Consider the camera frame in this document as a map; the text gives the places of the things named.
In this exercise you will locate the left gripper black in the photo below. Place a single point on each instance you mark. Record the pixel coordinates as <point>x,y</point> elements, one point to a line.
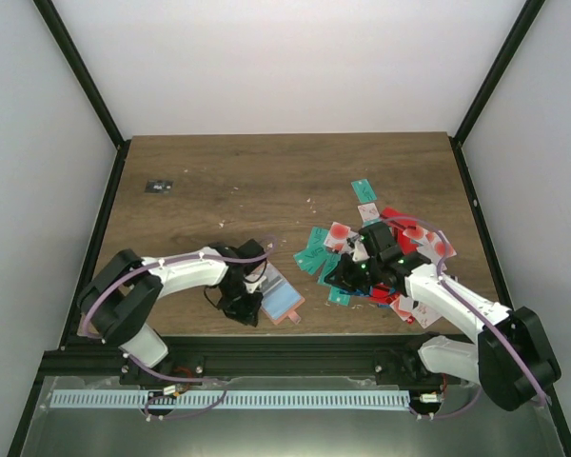
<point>246,314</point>

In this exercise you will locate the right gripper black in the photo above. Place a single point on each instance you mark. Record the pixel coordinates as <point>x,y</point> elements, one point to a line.
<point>343,276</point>

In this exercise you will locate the teal VIP card small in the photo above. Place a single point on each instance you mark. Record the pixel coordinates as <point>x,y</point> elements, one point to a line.
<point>339,296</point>

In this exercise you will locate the pink leather card holder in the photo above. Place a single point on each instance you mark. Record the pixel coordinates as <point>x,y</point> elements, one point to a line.
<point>282,302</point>

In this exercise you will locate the white floral card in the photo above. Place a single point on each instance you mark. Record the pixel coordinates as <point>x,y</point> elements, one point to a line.
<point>425,316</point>
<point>272,278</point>
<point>368,212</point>

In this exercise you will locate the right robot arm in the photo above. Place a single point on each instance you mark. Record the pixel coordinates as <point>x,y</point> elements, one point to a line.
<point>508,353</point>

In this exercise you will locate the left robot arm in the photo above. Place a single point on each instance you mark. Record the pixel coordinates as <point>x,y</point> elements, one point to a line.
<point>116,304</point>

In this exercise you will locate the teal VIP card lower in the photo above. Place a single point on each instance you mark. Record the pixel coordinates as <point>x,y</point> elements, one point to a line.
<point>310,259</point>

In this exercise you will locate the teal VIP card left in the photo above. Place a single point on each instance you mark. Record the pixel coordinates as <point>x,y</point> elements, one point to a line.
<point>316,237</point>

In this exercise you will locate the red card top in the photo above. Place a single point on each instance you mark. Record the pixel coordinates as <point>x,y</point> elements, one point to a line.
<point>392,216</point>

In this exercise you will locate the teal card far top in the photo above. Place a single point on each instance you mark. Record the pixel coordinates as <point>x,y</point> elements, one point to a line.
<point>364,191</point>

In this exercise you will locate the white floral card bottom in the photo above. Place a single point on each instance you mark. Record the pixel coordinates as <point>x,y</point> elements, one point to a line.
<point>425,316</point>

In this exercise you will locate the small black tag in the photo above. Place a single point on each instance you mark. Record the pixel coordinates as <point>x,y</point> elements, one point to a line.
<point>158,186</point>

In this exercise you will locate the light blue slotted strip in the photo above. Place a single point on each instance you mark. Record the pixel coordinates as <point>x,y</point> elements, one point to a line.
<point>235,399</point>

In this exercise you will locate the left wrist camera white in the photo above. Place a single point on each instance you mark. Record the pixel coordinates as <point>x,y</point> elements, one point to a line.
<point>253,282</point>

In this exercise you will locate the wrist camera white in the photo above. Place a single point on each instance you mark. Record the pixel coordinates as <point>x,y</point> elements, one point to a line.
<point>352,243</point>
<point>253,282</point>

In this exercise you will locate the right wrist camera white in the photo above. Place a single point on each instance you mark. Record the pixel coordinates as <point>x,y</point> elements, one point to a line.
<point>352,243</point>

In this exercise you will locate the black aluminium front rail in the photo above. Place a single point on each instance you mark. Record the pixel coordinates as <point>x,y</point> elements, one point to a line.
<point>387,359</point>

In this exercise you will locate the right frame post black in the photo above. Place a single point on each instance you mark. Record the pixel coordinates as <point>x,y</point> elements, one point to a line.
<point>510,45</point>

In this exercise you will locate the frame post black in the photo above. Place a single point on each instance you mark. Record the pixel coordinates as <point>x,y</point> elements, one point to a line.
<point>66,45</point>
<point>510,45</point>

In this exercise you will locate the left frame post black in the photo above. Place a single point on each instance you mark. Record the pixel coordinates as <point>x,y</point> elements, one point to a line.
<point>66,45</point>

